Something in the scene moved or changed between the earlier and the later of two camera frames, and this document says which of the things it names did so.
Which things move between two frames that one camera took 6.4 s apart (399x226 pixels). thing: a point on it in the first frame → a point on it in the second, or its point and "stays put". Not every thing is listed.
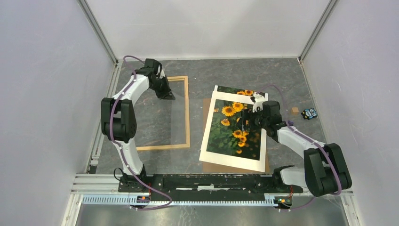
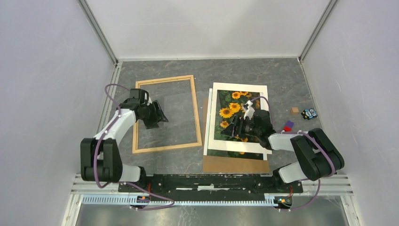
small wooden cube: [295, 110] stays put
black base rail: [204, 184] stays put
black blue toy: [309, 114] stays put
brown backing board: [212, 167] stays put
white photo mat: [228, 160] → [222, 145]
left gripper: [167, 93] → [158, 116]
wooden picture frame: [187, 142] → [135, 149]
